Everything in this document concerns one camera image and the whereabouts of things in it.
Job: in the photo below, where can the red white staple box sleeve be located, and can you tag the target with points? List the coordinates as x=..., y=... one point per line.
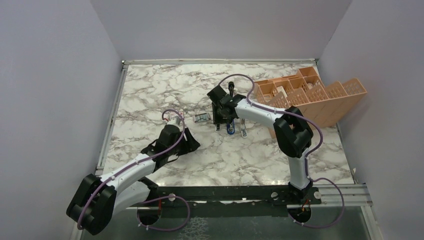
x=172, y=115

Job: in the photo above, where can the aluminium front frame rail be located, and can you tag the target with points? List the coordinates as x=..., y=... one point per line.
x=323, y=195

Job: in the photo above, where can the staple box tray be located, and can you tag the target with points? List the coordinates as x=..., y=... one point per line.
x=201, y=117

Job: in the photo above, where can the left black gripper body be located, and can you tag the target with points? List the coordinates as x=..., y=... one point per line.
x=175, y=149

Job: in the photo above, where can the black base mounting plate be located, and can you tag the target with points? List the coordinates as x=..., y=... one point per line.
x=180, y=208

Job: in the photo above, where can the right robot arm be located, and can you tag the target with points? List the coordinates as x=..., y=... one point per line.
x=293, y=133

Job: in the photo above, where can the small white brown eraser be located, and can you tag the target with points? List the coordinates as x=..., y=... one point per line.
x=218, y=127

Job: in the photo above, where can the white tube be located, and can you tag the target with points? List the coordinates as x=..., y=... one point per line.
x=243, y=128

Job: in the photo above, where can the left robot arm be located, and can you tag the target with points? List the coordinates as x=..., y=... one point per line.
x=98, y=198

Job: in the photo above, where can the peach plastic desk organizer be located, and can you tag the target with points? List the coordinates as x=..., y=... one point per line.
x=325, y=105

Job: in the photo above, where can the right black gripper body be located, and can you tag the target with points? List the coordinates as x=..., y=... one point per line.
x=218, y=117

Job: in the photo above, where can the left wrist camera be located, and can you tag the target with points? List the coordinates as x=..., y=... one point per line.
x=175, y=121

